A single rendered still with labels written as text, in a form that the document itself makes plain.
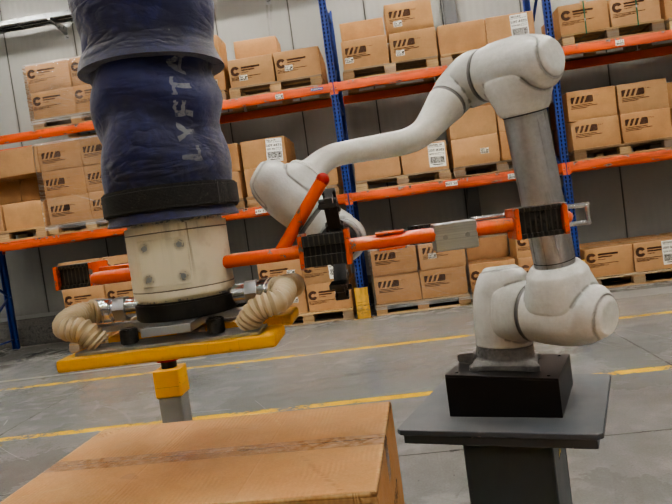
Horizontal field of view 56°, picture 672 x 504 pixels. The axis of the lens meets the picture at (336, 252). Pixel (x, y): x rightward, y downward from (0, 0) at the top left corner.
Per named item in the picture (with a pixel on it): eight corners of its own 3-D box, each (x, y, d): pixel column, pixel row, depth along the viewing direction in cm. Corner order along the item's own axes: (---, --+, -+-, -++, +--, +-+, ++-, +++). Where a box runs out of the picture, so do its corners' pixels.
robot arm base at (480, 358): (461, 357, 189) (460, 338, 189) (540, 356, 183) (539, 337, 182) (454, 371, 172) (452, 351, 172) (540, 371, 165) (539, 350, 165)
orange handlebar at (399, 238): (25, 299, 108) (21, 278, 108) (101, 280, 138) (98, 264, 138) (579, 227, 102) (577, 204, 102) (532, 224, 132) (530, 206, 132)
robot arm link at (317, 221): (345, 275, 134) (295, 237, 134) (348, 269, 150) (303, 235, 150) (376, 234, 133) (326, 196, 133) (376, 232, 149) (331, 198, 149)
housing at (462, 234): (436, 252, 103) (433, 224, 103) (432, 250, 110) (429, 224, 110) (480, 246, 103) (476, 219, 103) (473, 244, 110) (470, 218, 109)
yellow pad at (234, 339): (56, 374, 97) (51, 341, 97) (86, 359, 107) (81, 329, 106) (276, 347, 95) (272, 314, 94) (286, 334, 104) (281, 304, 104)
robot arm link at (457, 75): (417, 86, 161) (457, 73, 150) (452, 44, 169) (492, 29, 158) (444, 126, 167) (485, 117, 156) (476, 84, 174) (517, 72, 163)
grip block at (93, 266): (55, 291, 133) (51, 267, 133) (74, 286, 142) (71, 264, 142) (94, 286, 133) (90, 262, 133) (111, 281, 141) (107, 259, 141)
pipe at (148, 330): (59, 348, 99) (53, 311, 98) (122, 320, 124) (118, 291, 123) (275, 321, 96) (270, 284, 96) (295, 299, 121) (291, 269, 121)
